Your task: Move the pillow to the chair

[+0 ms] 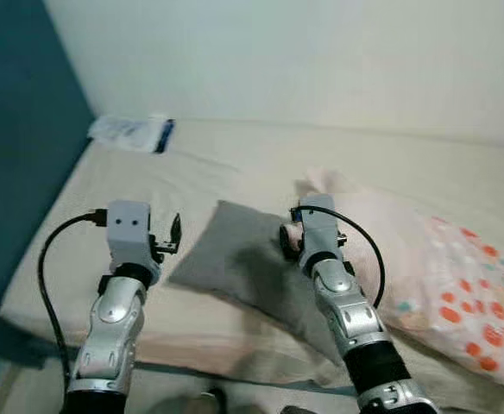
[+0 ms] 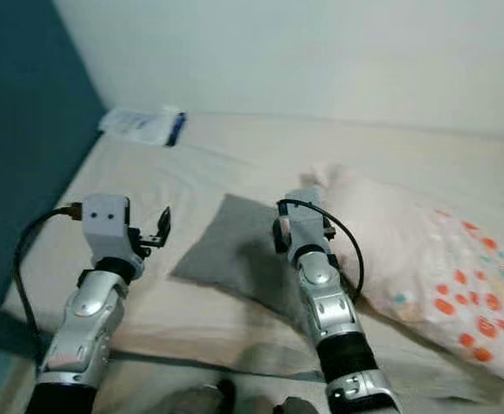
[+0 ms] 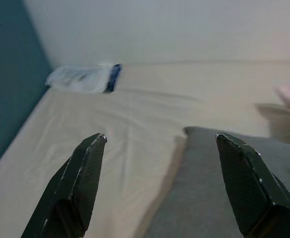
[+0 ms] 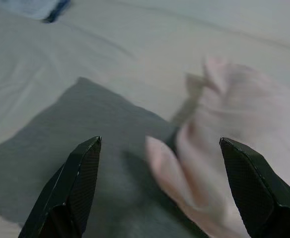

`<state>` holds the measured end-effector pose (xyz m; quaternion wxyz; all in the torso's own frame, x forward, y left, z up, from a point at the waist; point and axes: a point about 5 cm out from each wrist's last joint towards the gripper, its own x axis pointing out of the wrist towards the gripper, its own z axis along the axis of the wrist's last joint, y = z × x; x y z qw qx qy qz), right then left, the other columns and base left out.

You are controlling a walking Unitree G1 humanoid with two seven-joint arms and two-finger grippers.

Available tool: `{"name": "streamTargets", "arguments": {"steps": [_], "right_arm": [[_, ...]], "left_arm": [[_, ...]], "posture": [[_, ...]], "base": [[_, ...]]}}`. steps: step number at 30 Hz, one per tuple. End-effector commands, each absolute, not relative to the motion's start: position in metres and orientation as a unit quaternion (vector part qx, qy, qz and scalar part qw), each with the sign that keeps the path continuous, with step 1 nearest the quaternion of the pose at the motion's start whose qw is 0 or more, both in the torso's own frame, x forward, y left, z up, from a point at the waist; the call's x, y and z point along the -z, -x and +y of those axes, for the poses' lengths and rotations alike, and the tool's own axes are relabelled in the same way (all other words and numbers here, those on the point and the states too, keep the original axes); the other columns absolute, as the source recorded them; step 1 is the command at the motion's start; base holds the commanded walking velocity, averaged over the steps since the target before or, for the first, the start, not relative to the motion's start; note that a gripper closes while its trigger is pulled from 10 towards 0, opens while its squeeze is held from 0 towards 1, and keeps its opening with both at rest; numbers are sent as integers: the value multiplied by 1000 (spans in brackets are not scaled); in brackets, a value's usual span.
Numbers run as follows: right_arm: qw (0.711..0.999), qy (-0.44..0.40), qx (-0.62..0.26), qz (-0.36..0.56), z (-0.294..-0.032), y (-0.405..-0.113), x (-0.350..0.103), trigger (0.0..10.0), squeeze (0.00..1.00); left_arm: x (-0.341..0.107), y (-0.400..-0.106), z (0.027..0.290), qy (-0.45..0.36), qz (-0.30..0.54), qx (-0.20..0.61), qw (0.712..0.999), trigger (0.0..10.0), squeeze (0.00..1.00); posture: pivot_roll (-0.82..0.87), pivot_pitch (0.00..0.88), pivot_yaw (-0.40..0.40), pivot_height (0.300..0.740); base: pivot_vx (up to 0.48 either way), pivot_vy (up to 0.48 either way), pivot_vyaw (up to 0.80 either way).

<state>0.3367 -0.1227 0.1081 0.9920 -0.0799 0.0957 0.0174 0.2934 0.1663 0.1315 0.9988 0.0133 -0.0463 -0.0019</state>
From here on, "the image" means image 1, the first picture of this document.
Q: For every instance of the bed with beige sheet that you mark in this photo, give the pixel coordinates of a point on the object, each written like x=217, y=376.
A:
x=235, y=172

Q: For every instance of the white and blue packet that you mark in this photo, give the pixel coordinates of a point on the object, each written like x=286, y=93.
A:
x=127, y=132

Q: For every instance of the grey pillow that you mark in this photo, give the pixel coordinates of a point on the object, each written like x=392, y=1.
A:
x=235, y=250

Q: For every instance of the robot leg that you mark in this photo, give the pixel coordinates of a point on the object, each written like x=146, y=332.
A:
x=204, y=404
x=297, y=410

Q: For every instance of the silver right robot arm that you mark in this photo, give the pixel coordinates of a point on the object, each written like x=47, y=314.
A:
x=347, y=315

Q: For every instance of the pink pillow with orange dots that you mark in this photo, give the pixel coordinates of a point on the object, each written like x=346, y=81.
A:
x=459, y=259

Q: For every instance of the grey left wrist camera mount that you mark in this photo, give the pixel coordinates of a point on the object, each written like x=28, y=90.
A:
x=129, y=233

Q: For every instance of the robot left leg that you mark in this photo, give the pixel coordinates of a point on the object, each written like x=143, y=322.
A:
x=204, y=404

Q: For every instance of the robot right leg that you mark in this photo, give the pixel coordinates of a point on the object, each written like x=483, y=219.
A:
x=297, y=410

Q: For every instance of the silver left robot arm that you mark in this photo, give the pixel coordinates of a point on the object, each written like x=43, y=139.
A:
x=114, y=319

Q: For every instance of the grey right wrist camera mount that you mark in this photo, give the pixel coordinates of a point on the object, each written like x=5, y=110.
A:
x=319, y=226

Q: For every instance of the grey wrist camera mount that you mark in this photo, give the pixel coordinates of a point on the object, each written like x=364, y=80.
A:
x=319, y=226
x=129, y=233

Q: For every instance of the teal upholstered headboard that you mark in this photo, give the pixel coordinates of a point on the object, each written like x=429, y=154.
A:
x=19, y=155

